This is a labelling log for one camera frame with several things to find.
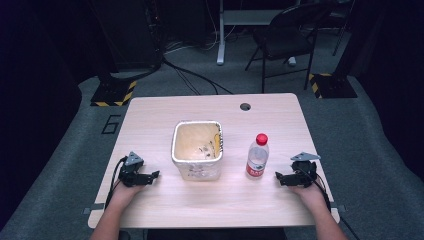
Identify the white square plastic bin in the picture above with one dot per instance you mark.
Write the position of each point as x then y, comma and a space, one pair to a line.
197, 150

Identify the black striped stand base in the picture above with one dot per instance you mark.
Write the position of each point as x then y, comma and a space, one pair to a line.
331, 86
115, 95

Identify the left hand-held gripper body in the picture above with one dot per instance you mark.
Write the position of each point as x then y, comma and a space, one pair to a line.
130, 173

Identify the white-legged desk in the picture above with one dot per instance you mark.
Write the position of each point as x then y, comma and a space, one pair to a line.
233, 16

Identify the person's left hand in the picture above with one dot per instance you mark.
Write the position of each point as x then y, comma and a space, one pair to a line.
126, 195

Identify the person's right hand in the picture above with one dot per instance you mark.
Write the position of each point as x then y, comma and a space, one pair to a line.
308, 196

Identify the black folding chair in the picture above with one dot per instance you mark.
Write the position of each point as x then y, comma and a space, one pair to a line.
286, 36

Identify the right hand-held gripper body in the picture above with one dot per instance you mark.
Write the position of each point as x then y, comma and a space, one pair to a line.
302, 173

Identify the clear red-capped plastic bottle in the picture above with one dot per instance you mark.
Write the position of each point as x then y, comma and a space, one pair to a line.
257, 156

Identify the grey table bracket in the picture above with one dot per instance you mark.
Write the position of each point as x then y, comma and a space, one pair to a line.
93, 209
337, 208

